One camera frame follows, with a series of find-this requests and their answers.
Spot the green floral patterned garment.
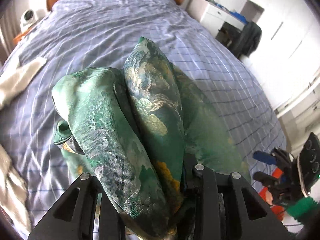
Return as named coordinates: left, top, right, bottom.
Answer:
left=52, top=37, right=250, bottom=239

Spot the green sleeved right forearm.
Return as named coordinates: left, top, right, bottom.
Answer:
left=286, top=197, right=319, bottom=225

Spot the white wardrobe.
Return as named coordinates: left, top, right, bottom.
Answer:
left=247, top=0, right=319, bottom=109

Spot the white bedside desk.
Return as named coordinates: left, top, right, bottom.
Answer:
left=186, top=0, right=247, bottom=47

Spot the beige cloth on bed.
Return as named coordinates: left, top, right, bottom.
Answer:
left=1, top=57, right=47, bottom=109

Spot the blue checked bed cover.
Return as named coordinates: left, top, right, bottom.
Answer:
left=1, top=0, right=286, bottom=227

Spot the white round camera device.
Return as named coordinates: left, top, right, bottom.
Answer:
left=20, top=9, right=40, bottom=32

